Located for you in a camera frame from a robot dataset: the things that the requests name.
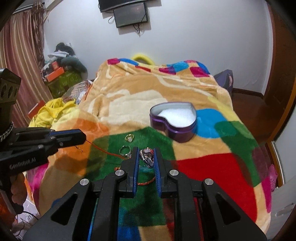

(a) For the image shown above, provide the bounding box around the silver blue beaded charm bracelet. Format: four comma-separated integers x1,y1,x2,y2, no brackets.
139,148,155,168

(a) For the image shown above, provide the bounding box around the silver hoop ring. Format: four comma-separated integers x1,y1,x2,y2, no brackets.
119,145,132,158

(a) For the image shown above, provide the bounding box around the thin red string bracelet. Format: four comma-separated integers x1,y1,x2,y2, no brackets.
85,138,128,160

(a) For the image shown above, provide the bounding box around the striped red curtain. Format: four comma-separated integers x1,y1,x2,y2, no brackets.
1,1,52,127

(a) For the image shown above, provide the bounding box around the yellow clothing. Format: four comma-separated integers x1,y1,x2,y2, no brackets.
29,97,77,128

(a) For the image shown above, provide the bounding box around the green box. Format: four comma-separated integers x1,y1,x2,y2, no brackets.
48,70,82,98

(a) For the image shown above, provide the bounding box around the orange shoe box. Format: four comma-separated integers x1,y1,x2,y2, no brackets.
46,67,65,82

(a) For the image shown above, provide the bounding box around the pile of dark clothes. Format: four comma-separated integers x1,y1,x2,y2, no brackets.
48,42,88,74

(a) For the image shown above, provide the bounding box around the purple heart-shaped tin box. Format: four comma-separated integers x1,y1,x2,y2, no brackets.
149,102,197,143

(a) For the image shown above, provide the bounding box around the colourful plush blanket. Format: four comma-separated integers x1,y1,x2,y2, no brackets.
27,58,271,232

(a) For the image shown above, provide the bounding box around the pink croc shoe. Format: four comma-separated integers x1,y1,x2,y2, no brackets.
268,164,278,192

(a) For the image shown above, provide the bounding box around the purple bag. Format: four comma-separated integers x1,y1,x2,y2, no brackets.
214,69,234,96

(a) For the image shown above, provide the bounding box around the brown wooden door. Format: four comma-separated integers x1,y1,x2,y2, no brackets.
263,5,295,142

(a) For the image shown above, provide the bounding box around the wall-mounted black monitor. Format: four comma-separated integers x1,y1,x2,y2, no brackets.
98,0,149,28

